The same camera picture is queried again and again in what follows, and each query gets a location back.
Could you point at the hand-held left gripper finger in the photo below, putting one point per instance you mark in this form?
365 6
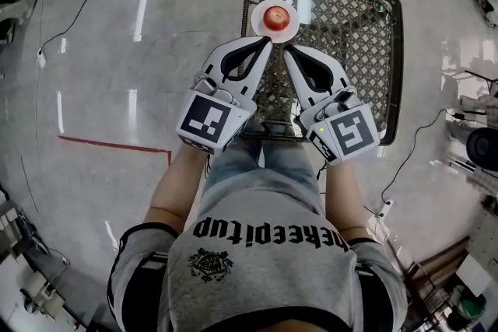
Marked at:
254 79
212 58

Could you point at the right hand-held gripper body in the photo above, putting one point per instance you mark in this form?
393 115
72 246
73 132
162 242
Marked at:
352 132

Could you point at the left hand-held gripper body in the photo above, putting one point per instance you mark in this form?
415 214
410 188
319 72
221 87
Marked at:
204 116

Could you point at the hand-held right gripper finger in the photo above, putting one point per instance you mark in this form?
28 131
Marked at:
338 72
305 95

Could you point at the white round plate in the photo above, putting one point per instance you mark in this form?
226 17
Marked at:
257 23

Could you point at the red apple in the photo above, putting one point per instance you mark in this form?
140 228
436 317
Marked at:
276 18

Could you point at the person's right forearm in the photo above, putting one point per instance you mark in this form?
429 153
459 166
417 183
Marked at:
346 198

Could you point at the person's left forearm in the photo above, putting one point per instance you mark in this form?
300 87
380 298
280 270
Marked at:
175 190

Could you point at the dark wicker glass-top table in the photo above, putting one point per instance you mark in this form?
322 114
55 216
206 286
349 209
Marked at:
350 50

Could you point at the blue jeans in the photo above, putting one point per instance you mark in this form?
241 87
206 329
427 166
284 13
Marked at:
280 167

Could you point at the red floor tape line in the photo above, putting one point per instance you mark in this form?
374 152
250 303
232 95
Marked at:
116 145

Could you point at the black round stool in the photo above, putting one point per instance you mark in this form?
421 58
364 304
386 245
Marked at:
484 147

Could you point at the black tripod stand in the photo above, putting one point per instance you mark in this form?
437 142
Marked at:
482 79

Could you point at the grey printed T-shirt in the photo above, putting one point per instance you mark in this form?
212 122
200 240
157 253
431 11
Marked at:
264 276

